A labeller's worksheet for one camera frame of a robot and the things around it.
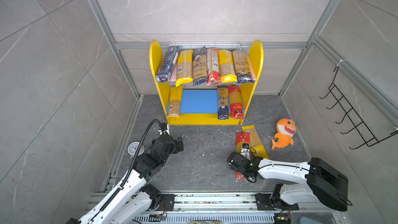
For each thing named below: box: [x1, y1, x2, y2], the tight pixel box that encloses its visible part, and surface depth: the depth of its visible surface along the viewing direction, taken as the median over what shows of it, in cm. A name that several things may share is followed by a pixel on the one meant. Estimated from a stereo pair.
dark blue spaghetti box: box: [155, 45, 180, 83], surface depth 73 cm
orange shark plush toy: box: [272, 115, 297, 150], surface depth 94 cm
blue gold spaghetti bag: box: [217, 85, 230, 120], surface depth 94 cm
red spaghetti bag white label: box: [205, 47, 222, 86], surface depth 71 cm
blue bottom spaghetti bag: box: [231, 49, 256, 84], surface depth 74 cm
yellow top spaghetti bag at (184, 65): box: [175, 49, 194, 88], surface depth 74 cm
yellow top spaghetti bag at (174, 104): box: [167, 85, 184, 119], surface depth 95 cm
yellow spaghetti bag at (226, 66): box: [217, 49, 238, 83], surface depth 76 cm
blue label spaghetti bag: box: [192, 46, 209, 87], surface depth 74 cm
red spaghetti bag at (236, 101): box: [228, 85, 245, 120], surface depth 97 cm
